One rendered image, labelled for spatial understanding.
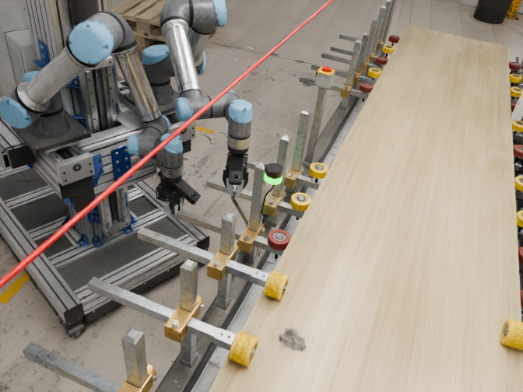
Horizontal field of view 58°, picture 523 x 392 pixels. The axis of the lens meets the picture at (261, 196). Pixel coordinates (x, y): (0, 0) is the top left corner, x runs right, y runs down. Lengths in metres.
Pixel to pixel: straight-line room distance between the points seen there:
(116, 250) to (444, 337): 1.73
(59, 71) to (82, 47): 0.15
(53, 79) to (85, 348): 1.35
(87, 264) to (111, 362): 0.51
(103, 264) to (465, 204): 1.75
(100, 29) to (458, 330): 1.41
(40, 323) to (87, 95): 1.19
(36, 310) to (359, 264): 1.72
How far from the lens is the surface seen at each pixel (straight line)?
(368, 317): 1.53
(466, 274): 1.81
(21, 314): 2.75
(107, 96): 2.18
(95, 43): 1.55
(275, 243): 1.67
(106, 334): 2.56
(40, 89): 1.74
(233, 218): 1.43
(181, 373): 1.58
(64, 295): 2.46
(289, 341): 1.41
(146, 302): 1.41
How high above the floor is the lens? 2.05
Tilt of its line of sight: 38 degrees down
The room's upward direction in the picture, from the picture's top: 7 degrees clockwise
